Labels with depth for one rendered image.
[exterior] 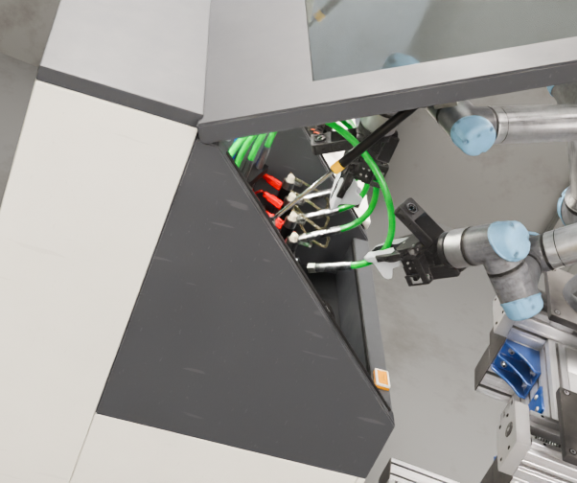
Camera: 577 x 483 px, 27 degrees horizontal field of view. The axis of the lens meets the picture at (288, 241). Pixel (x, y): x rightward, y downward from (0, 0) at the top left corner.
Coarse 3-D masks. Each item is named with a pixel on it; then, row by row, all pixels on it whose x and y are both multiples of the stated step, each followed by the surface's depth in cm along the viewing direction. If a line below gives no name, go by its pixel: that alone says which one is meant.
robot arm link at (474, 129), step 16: (448, 112) 234; (464, 112) 232; (480, 112) 233; (496, 112) 234; (512, 112) 236; (528, 112) 238; (544, 112) 239; (560, 112) 241; (576, 112) 243; (448, 128) 234; (464, 128) 230; (480, 128) 229; (496, 128) 234; (512, 128) 235; (528, 128) 237; (544, 128) 239; (560, 128) 241; (576, 128) 243; (464, 144) 230; (480, 144) 231
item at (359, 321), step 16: (352, 240) 294; (352, 256) 292; (352, 272) 288; (368, 272) 285; (352, 288) 284; (368, 288) 279; (352, 304) 281; (368, 304) 274; (352, 320) 277; (368, 320) 269; (352, 336) 273; (368, 336) 264; (368, 352) 259; (368, 368) 255; (384, 368) 256
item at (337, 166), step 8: (400, 112) 204; (408, 112) 203; (392, 120) 204; (400, 120) 204; (384, 128) 205; (392, 128) 205; (368, 136) 207; (376, 136) 206; (360, 144) 207; (368, 144) 207; (352, 152) 208; (360, 152) 208; (344, 160) 209; (352, 160) 209; (336, 168) 210; (344, 168) 210; (328, 176) 212; (312, 184) 213; (304, 192) 214; (296, 200) 215; (288, 208) 216; (280, 216) 217
